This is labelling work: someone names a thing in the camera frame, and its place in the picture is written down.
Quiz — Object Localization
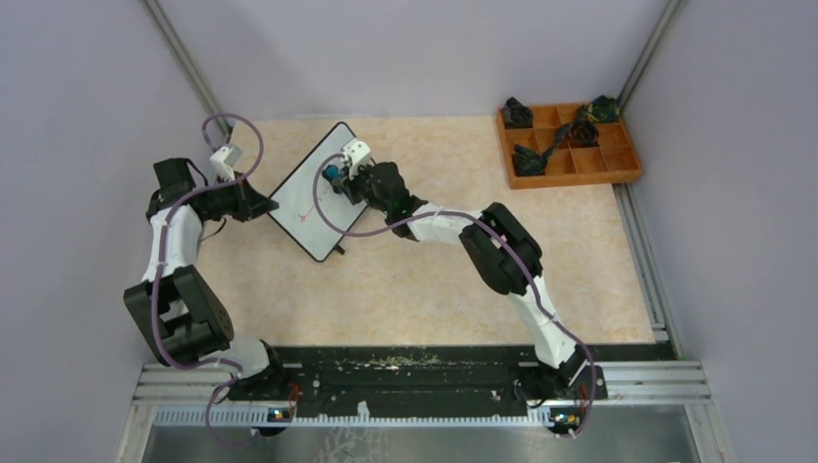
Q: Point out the blue black whiteboard eraser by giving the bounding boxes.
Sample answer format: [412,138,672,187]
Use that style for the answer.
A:
[321,165,343,189]

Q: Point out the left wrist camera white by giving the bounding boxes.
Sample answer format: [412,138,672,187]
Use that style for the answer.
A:
[209,144,243,181]

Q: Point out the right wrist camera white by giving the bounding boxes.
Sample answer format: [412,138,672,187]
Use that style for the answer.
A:
[341,138,371,179]

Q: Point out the aluminium frame post left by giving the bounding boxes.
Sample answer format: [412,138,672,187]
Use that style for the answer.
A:
[139,0,223,114]

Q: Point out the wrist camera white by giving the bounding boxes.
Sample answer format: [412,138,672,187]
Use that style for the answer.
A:
[209,144,243,181]
[341,138,371,179]

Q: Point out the dark rolled cloth centre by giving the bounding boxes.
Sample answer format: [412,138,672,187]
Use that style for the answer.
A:
[568,120,599,148]

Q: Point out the dark crumpled cloth top left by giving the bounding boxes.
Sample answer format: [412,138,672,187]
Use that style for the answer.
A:
[501,97,533,129]

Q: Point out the aluminium frame post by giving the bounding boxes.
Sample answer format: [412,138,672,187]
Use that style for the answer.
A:
[617,0,688,112]
[139,0,223,114]

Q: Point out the aluminium frame post right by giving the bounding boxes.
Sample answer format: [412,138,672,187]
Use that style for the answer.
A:
[617,0,688,112]

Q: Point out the dark cloth strip lower left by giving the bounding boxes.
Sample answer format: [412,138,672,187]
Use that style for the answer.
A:
[509,124,569,177]

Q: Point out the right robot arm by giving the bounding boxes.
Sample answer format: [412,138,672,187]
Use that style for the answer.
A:
[321,162,604,403]

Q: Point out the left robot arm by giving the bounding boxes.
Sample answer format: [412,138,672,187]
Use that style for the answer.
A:
[123,157,289,401]

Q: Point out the white whiteboard black frame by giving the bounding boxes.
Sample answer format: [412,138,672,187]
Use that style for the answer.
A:
[269,122,367,262]

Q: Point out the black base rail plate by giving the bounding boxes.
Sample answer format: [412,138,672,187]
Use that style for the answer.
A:
[227,341,679,423]

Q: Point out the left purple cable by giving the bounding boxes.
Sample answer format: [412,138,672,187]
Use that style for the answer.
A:
[150,113,265,447]

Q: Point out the purple cable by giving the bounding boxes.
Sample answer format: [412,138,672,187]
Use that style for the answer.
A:
[312,151,599,439]
[150,113,265,447]

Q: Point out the orange compartment tray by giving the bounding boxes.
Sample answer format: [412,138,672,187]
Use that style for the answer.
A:
[495,103,643,190]

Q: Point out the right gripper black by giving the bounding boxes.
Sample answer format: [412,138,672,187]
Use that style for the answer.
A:
[334,161,390,217]

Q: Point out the white cable duct strip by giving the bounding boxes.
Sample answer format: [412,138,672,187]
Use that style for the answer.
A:
[153,402,580,433]

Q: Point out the dark cloth top right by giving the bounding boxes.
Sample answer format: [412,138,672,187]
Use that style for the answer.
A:
[586,95,620,123]

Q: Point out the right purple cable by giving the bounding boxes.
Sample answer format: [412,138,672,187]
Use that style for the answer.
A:
[312,151,599,439]

